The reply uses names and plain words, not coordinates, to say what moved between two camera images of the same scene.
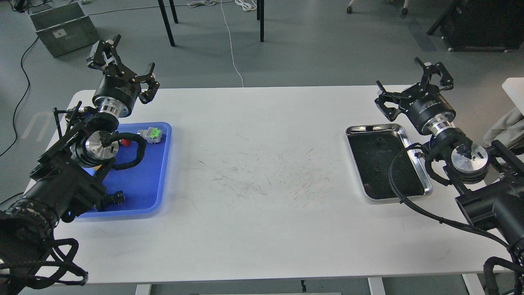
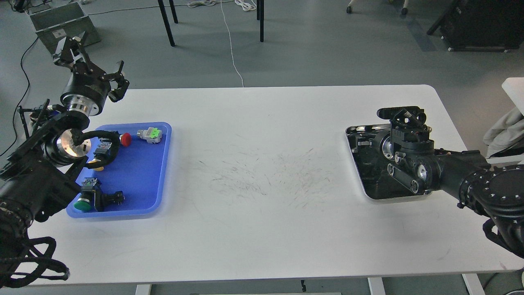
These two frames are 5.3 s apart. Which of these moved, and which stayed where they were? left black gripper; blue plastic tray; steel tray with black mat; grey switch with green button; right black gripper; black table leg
Moved: left black gripper; right black gripper
Stayed: black table leg; blue plastic tray; grey switch with green button; steel tray with black mat
